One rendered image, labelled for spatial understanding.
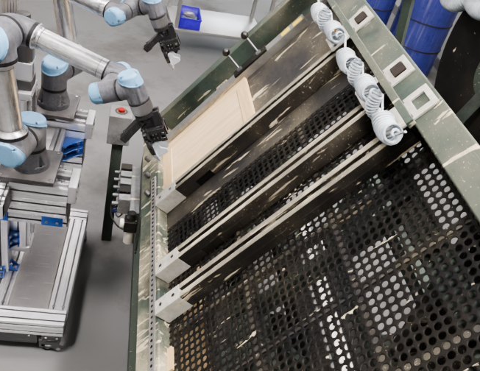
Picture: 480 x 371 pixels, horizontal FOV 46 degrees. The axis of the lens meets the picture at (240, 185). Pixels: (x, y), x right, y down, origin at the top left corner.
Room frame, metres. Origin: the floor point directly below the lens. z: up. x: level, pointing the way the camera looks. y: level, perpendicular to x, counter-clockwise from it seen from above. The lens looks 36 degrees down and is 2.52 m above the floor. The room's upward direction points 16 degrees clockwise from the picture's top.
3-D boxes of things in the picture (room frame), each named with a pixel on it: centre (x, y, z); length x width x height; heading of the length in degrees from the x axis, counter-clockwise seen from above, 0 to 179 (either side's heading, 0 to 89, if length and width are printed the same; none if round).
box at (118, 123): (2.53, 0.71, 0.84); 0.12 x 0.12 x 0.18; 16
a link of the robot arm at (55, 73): (2.27, 0.97, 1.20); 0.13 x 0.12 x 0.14; 169
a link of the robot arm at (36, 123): (1.77, 0.85, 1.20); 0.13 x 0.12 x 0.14; 1
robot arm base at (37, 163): (1.78, 0.85, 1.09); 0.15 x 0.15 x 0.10
